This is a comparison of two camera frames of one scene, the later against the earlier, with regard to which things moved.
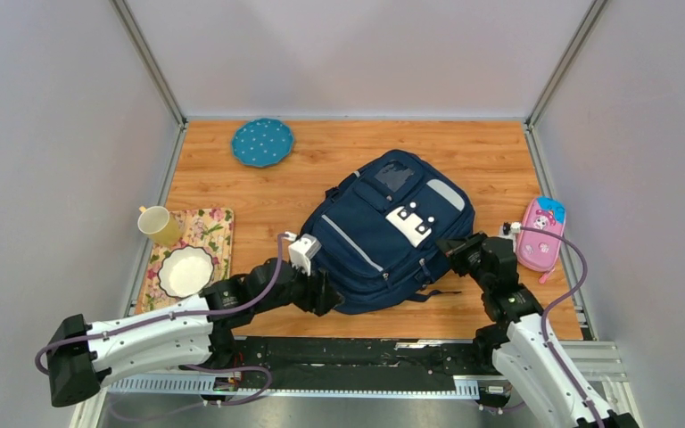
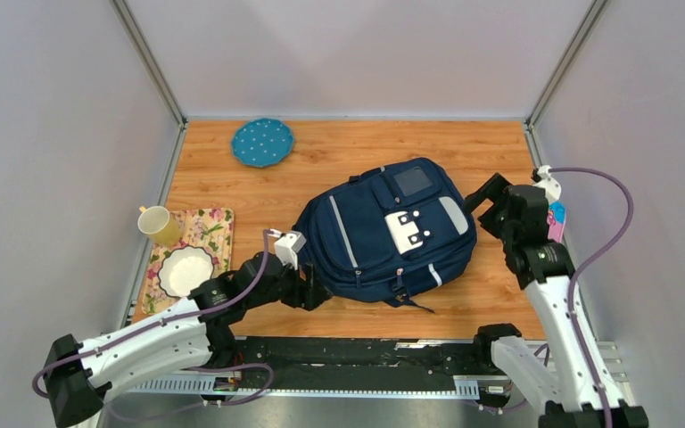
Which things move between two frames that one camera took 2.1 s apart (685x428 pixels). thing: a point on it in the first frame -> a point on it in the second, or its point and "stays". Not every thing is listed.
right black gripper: (454, 249) -> (493, 189)
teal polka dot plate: (262, 142) stays
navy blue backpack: (379, 227) stays
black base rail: (364, 363) stays
